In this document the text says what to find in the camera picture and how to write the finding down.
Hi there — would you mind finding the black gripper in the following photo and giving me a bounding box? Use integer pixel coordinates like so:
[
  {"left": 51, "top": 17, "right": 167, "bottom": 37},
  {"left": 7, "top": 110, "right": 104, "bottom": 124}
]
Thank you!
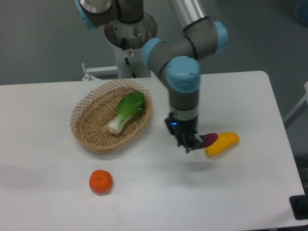
[{"left": 165, "top": 112, "right": 205, "bottom": 153}]

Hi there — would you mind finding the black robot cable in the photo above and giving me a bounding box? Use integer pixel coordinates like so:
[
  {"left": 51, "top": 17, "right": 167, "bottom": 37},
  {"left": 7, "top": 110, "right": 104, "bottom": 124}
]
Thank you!
[{"left": 121, "top": 38, "right": 138, "bottom": 79}]

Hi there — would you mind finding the green bok choy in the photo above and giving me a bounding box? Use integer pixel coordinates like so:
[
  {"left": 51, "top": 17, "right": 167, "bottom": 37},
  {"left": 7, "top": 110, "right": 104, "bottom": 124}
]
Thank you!
[{"left": 108, "top": 91, "right": 145, "bottom": 135}]

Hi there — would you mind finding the purple sweet potato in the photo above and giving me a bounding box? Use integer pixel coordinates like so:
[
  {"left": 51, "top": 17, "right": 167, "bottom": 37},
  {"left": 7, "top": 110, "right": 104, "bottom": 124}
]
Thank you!
[{"left": 200, "top": 133, "right": 218, "bottom": 148}]

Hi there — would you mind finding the black device at table edge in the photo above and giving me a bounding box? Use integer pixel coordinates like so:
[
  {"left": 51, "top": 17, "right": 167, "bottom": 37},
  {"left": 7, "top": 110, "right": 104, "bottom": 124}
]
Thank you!
[{"left": 289, "top": 195, "right": 308, "bottom": 220}]

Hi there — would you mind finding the orange tangerine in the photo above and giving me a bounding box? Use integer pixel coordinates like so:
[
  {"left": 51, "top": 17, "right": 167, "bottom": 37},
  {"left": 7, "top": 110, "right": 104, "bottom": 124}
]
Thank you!
[{"left": 89, "top": 169, "right": 113, "bottom": 194}]

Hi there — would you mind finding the white metal frame bracket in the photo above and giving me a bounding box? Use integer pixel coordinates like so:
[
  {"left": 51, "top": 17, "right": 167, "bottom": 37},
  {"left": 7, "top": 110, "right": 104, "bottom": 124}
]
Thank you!
[{"left": 81, "top": 63, "right": 118, "bottom": 81}]

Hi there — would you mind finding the white furniture leg right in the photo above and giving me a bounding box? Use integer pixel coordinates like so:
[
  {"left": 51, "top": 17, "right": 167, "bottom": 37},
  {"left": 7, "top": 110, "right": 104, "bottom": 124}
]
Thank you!
[{"left": 283, "top": 82, "right": 308, "bottom": 128}]

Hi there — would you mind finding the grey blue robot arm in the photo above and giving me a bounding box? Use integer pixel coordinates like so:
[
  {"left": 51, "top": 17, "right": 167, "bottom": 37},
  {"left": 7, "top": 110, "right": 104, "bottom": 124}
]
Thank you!
[{"left": 75, "top": 0, "right": 229, "bottom": 152}]

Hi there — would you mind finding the woven wicker basket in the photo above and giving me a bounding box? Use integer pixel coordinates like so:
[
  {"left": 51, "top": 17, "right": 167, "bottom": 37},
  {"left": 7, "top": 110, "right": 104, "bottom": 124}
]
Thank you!
[{"left": 70, "top": 79, "right": 153, "bottom": 152}]

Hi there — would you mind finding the yellow mango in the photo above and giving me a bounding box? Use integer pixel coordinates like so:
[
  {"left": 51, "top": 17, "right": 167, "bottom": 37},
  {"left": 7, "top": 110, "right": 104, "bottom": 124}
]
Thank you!
[{"left": 205, "top": 132, "right": 240, "bottom": 157}]

